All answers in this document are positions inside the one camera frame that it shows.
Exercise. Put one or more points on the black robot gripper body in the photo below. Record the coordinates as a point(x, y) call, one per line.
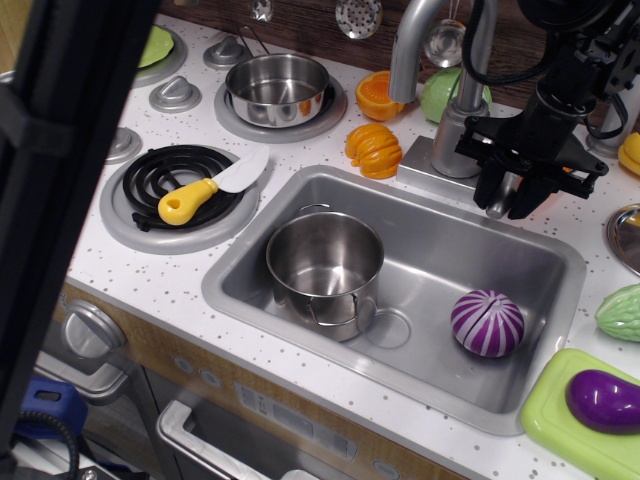
point(538, 140)

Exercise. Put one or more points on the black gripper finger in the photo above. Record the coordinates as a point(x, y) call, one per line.
point(489, 183)
point(531, 193)

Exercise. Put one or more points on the silver faucet lever handle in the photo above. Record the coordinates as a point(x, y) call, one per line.
point(503, 196)

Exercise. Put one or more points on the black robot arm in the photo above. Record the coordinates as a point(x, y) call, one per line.
point(591, 54)

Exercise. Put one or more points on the silver toy faucet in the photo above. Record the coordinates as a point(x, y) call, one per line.
point(434, 163)

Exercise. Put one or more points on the yellow toy pepper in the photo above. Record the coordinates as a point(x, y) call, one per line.
point(629, 153)

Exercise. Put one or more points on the steel lid at right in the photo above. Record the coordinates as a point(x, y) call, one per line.
point(623, 234)

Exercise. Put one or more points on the grey sink basin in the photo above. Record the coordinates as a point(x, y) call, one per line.
point(434, 254)

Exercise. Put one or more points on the orange toy pumpkin piece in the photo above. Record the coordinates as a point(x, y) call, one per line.
point(375, 150)

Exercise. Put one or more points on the hanging steel ladle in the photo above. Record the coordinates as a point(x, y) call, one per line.
point(443, 46)

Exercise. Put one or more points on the purple striped toy onion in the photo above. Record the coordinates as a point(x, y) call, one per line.
point(487, 323)

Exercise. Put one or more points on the orange toy half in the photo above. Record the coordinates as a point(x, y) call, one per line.
point(373, 99)

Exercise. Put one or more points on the light green toy vegetable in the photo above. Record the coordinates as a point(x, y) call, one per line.
point(618, 314)

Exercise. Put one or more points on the steel pot in sink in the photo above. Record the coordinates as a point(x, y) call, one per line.
point(325, 267)

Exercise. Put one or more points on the hanging slotted spoon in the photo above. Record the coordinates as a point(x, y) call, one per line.
point(358, 19)

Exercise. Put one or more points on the purple toy eggplant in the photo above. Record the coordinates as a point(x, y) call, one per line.
point(604, 402)

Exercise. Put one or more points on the green cutting board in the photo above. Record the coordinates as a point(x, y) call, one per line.
point(547, 420)

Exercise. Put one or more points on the steel saucepan on burner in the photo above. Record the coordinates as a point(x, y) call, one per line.
point(278, 90)

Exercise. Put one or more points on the hanging steel utensil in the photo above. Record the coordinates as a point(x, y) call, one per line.
point(262, 10)

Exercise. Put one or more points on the grey stove knob back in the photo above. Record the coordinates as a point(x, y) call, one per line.
point(225, 54)

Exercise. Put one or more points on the grey stove knob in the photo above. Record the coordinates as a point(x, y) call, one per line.
point(126, 144)
point(225, 54)
point(177, 95)

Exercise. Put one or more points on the grey stove knob middle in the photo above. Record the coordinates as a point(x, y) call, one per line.
point(177, 95)

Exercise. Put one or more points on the black coil burner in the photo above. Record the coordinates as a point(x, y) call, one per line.
point(163, 170)

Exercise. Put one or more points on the green toy plate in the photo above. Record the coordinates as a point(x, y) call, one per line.
point(159, 44)

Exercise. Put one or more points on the grey stove knob front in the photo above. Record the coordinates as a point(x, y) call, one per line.
point(126, 144)

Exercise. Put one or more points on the silver oven dial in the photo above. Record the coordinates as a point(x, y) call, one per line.
point(90, 333)

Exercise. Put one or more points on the yellow handled toy knife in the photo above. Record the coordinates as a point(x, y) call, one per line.
point(178, 207)

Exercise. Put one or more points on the silver oven door handle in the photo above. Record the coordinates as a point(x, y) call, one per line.
point(171, 427)

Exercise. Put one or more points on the dark foreground post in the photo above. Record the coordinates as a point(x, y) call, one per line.
point(59, 114)

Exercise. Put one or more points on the blue clamp with cable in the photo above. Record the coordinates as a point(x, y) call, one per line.
point(53, 410)

